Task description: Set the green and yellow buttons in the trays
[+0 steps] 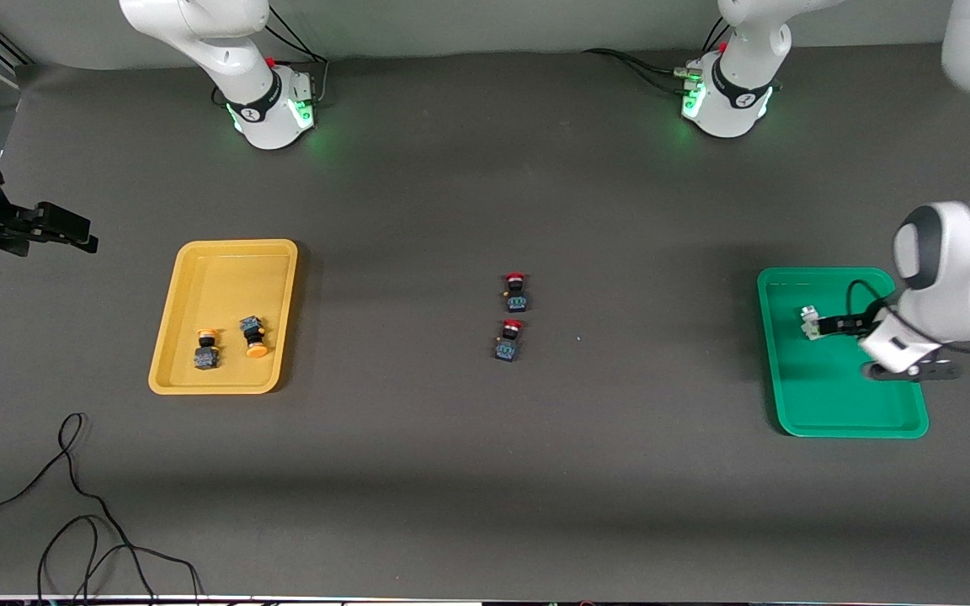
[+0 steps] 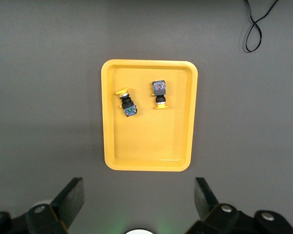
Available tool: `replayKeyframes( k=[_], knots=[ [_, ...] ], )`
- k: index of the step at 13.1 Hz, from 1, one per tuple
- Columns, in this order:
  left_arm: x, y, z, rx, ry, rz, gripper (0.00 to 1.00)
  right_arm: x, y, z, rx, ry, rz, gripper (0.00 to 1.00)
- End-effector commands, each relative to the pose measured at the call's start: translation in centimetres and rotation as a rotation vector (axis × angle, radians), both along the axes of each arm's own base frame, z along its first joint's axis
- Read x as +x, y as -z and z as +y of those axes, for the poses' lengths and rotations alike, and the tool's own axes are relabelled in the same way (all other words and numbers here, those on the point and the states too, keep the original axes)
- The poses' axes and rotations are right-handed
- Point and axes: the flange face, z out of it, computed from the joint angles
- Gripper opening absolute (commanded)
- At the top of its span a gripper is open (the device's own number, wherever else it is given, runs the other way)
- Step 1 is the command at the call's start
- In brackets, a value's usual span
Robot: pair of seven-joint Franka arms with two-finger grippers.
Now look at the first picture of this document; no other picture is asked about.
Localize yellow push button switch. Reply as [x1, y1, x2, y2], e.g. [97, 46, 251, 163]
[193, 328, 220, 372]
[238, 315, 272, 359]

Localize green plastic tray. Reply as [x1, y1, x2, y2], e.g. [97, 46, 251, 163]
[756, 267, 930, 440]

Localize yellow plastic tray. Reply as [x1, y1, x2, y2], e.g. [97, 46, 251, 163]
[148, 239, 299, 396]

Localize dark grey table mat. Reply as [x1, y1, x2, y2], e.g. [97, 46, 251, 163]
[0, 34, 970, 601]

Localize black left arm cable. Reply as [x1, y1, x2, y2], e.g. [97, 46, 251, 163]
[845, 164, 970, 356]

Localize metal frame rail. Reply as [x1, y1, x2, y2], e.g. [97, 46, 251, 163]
[0, 24, 37, 81]

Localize loose black cable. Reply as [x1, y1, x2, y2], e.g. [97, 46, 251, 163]
[0, 412, 204, 603]

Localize black right base cables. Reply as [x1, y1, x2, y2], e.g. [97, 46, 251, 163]
[212, 4, 331, 109]

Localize black base cables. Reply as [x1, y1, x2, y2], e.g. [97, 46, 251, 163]
[582, 17, 734, 95]
[212, 4, 331, 109]

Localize red push button switch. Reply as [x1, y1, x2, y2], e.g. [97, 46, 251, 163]
[494, 319, 525, 364]
[503, 271, 532, 313]

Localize black left base cables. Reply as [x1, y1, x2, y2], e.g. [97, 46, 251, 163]
[582, 17, 734, 95]

